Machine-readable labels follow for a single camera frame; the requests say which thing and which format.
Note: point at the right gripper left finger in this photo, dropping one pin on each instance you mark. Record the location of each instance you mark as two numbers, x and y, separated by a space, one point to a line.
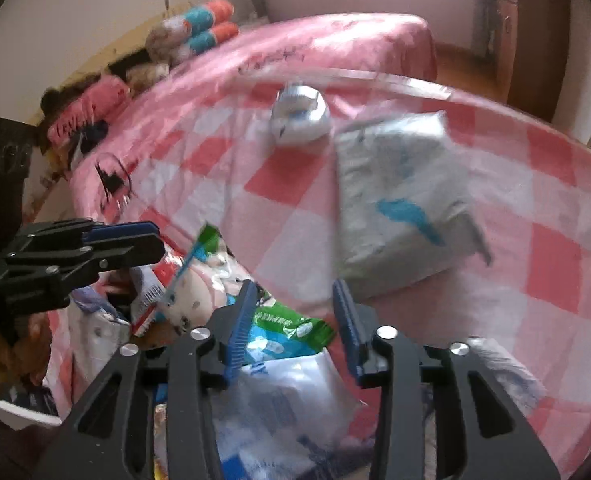
207 359

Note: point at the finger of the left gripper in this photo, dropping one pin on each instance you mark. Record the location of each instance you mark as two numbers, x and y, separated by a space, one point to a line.
128 251
100 232

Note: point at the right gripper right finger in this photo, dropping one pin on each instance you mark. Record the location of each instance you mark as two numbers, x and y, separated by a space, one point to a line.
381 357

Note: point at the grey wet wipes pack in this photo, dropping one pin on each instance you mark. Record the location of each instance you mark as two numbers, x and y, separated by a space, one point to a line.
405 210

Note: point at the white blue snack pouch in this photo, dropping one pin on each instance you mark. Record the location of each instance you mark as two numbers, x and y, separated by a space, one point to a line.
300 115

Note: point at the red white snack wrapper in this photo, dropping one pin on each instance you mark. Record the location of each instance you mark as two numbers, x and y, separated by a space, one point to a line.
150 284

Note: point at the blue green snack wrapper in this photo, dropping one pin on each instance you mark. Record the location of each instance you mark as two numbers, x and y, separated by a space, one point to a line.
278 332

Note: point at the black cloth on bed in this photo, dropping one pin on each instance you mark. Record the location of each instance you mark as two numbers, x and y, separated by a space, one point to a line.
88 136

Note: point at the white plastic bag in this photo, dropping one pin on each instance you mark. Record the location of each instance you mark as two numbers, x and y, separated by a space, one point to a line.
282 419

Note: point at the pink love pillow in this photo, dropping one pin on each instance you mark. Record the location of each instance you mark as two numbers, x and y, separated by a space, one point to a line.
103 100

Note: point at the pink checked tablecloth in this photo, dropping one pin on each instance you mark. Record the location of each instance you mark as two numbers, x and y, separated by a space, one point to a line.
277 210

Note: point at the lower rolled colourful blanket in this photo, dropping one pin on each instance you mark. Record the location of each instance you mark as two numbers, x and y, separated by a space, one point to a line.
203 42

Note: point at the pink bed with bedspread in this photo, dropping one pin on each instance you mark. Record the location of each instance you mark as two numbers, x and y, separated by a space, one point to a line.
382 43

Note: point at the brown wooden dresser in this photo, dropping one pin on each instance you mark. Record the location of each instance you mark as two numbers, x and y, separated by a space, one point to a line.
532 40

